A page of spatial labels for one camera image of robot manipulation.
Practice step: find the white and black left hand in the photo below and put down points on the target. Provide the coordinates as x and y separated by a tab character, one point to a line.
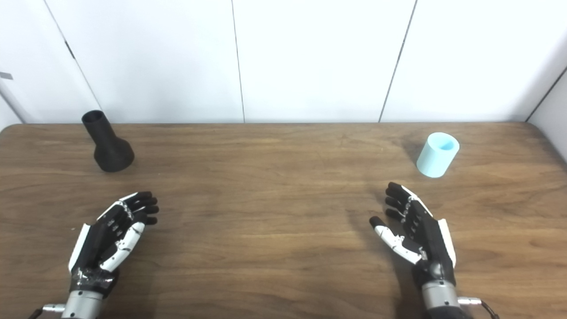
99	241

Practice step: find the white and black right hand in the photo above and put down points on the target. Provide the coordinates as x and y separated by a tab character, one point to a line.
429	241

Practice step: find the light blue cylinder cup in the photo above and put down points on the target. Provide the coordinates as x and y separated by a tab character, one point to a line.
436	157

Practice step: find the black funnel-shaped nozzle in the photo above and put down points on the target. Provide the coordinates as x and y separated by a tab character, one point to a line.
110	153

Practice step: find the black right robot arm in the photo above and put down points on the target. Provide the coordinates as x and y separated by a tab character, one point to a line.
440	301

